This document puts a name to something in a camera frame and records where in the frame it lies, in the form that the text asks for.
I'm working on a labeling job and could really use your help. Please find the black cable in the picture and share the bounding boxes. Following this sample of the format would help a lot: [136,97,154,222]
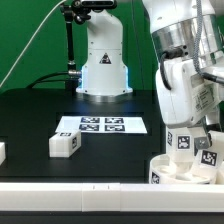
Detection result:
[26,71,82,90]

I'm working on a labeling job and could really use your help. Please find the paper sheet with markers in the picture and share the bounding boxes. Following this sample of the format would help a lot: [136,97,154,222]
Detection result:
[55,116,147,134]

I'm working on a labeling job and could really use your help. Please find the white left border rail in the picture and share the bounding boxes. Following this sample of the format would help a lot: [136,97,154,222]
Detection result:
[0,142,6,165]

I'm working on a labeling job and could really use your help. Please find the black camera on stand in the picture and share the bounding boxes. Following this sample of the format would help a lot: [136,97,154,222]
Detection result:
[81,0,117,9]

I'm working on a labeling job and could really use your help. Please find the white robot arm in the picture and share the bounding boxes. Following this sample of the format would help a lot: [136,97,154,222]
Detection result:
[143,0,224,149]

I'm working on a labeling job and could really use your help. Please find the white cable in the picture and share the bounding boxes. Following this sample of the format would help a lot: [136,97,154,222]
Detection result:
[0,0,68,88]

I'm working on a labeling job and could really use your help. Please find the white round stool seat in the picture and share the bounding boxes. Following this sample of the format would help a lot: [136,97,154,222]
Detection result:
[149,154,214,184]

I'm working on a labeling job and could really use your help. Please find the white front border rail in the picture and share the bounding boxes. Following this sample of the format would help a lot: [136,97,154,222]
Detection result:
[0,183,224,212]

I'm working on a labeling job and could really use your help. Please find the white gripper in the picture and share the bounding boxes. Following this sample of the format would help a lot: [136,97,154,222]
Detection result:
[156,58,224,150]

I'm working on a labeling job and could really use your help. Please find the white border rail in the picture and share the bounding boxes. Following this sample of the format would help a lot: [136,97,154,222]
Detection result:
[0,183,224,212]
[0,142,6,165]

